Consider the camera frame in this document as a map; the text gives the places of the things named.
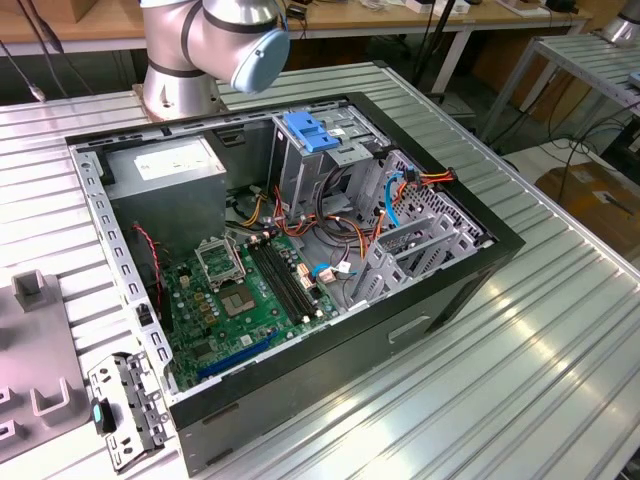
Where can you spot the blue plastic drive latch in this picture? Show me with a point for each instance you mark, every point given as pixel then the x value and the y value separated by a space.
pixel 310 135

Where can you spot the black open PC case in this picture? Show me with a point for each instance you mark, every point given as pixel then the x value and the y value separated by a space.
pixel 350 350

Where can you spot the grey power supply unit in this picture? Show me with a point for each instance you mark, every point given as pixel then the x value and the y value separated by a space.
pixel 165 210

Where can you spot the blue expansion slot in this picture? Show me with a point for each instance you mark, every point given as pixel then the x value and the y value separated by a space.
pixel 235 359

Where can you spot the metal optical drive cage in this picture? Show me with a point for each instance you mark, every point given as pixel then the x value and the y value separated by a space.
pixel 300 175

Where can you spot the green motherboard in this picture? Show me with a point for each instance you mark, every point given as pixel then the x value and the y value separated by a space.
pixel 250 330

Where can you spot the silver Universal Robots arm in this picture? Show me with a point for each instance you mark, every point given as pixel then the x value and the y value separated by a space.
pixel 170 50

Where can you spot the flat labelled cardboard box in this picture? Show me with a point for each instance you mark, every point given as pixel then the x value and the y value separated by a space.
pixel 585 200

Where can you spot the metal card retention bracket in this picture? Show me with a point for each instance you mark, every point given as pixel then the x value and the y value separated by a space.
pixel 142 395

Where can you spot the brown cardboard box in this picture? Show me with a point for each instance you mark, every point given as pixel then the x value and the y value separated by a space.
pixel 555 95

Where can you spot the black RAM slot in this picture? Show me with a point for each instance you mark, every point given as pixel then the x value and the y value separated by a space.
pixel 276 283
pixel 296 278
pixel 290 280
pixel 283 282

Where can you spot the grey parts rack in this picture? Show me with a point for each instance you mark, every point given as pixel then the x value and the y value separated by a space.
pixel 35 345

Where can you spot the CPU socket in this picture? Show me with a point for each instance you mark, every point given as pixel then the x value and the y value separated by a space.
pixel 237 302

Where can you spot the metal disk bay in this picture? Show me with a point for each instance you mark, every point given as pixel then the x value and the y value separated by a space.
pixel 425 240

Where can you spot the wooden desk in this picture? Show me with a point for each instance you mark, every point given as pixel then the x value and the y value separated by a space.
pixel 100 25

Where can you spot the small black case switch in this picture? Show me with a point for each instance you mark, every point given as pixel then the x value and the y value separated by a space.
pixel 144 316

